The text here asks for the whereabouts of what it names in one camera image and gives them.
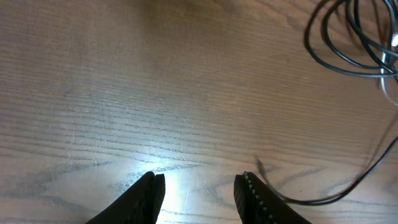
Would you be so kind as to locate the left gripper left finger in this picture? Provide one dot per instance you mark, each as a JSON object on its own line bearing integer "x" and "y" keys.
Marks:
{"x": 139, "y": 204}

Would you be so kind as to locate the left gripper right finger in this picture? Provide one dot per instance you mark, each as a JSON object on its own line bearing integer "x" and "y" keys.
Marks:
{"x": 258, "y": 204}

